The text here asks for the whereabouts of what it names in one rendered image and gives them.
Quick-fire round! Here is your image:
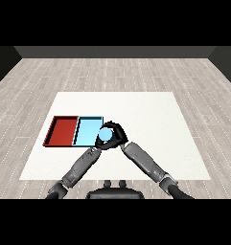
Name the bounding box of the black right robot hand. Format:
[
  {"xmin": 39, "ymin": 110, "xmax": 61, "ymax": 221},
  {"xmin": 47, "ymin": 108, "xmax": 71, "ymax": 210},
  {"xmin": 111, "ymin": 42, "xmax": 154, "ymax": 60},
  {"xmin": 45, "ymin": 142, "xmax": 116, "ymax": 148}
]
[{"xmin": 102, "ymin": 120, "xmax": 129, "ymax": 149}]

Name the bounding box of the red shallow open box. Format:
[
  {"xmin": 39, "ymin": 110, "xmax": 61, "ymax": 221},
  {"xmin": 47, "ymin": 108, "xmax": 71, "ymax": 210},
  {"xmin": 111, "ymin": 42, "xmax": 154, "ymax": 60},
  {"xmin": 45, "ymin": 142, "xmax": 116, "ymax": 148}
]
[{"xmin": 42, "ymin": 115, "xmax": 81, "ymax": 148}]

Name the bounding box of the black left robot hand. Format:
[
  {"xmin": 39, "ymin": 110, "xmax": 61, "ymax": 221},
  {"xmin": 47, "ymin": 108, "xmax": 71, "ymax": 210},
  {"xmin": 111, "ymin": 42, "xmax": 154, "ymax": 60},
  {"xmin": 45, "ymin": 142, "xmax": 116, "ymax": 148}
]
[{"xmin": 93, "ymin": 133, "xmax": 117, "ymax": 151}]

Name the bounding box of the small blue can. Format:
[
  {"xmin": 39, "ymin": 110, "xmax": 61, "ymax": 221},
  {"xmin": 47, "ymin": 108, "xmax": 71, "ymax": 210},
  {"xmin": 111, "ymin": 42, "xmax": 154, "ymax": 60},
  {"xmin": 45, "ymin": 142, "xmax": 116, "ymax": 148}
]
[{"xmin": 97, "ymin": 127, "xmax": 115, "ymax": 144}]

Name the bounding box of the light blue shallow open box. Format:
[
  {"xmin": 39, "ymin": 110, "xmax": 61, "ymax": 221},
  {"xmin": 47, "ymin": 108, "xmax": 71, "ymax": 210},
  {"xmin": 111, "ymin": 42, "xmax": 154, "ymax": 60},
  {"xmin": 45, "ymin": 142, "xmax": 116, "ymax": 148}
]
[{"xmin": 71, "ymin": 115, "xmax": 104, "ymax": 147}]

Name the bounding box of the dark grey robot body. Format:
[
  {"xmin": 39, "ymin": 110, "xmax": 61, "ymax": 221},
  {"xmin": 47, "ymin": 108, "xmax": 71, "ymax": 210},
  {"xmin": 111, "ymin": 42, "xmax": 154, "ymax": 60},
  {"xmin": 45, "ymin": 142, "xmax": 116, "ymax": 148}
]
[{"xmin": 85, "ymin": 180, "xmax": 146, "ymax": 200}]

